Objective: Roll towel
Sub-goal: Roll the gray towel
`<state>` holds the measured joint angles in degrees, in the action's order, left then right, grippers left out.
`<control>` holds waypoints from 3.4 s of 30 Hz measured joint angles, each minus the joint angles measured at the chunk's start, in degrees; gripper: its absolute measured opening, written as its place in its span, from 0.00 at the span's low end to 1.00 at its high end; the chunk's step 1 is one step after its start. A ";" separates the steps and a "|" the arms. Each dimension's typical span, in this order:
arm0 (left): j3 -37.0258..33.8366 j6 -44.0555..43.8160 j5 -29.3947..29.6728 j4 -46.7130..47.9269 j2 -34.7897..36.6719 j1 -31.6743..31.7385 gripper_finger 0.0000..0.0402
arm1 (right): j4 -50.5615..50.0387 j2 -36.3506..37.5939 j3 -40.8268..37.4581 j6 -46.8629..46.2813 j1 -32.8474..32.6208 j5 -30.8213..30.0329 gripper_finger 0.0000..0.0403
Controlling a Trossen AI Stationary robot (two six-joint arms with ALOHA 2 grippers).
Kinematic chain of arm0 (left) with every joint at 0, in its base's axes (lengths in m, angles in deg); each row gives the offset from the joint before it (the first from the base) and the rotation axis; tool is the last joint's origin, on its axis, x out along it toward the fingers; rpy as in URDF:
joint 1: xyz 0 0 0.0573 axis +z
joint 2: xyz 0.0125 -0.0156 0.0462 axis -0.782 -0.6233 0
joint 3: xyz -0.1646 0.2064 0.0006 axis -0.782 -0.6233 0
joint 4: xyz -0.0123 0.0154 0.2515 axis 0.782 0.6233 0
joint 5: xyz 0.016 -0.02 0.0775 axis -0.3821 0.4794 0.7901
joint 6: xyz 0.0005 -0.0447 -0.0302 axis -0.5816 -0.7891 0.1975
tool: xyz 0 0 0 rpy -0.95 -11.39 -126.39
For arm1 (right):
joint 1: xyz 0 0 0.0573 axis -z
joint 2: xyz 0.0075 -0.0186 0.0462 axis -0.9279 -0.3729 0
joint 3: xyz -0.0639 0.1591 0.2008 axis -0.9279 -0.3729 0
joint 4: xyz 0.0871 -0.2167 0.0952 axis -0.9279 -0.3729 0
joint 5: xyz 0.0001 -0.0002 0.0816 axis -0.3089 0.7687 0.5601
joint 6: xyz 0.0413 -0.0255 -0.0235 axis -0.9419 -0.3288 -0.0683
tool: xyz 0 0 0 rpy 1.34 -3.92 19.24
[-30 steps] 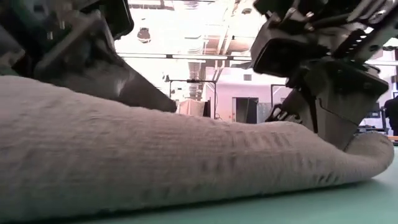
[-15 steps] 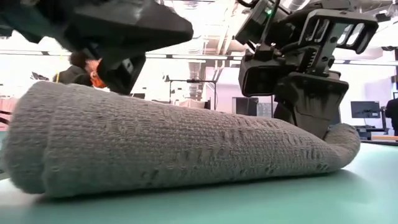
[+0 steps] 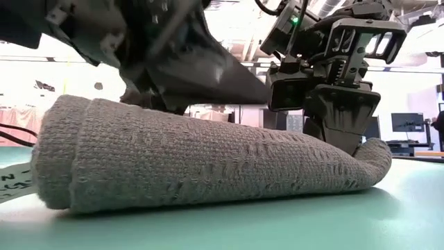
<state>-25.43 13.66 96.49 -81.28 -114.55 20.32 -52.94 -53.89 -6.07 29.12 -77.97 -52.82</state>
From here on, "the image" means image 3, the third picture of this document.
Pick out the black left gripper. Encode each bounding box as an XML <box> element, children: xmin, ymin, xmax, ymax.
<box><xmin>46</xmin><ymin>0</ymin><xmax>205</xmax><ymax>94</ymax></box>

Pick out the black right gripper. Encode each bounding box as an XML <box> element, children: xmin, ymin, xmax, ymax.
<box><xmin>266</xmin><ymin>17</ymin><xmax>407</xmax><ymax>156</ymax></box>

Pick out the grey towel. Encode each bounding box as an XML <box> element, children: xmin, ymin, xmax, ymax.
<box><xmin>0</xmin><ymin>94</ymin><xmax>393</xmax><ymax>213</ymax></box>

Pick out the large dark monitor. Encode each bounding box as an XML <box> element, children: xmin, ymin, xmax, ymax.
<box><xmin>362</xmin><ymin>116</ymin><xmax>382</xmax><ymax>140</ymax></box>

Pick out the dark office desk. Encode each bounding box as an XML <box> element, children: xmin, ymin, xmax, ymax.
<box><xmin>385</xmin><ymin>139</ymin><xmax>435</xmax><ymax>157</ymax></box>

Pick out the small computer monitor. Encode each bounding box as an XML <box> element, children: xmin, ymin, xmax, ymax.
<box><xmin>391</xmin><ymin>112</ymin><xmax>425</xmax><ymax>133</ymax></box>

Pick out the person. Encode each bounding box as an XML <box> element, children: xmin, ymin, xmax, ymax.
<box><xmin>431</xmin><ymin>110</ymin><xmax>444</xmax><ymax>153</ymax></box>

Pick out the pink curtain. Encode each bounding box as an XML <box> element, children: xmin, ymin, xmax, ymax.
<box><xmin>0</xmin><ymin>106</ymin><xmax>40</xmax><ymax>147</ymax></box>

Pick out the black table frame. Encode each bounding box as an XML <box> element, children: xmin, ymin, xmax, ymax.
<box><xmin>391</xmin><ymin>155</ymin><xmax>444</xmax><ymax>164</ymax></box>

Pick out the black cable loop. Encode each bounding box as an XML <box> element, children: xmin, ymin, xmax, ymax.
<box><xmin>0</xmin><ymin>123</ymin><xmax>39</xmax><ymax>149</ymax></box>

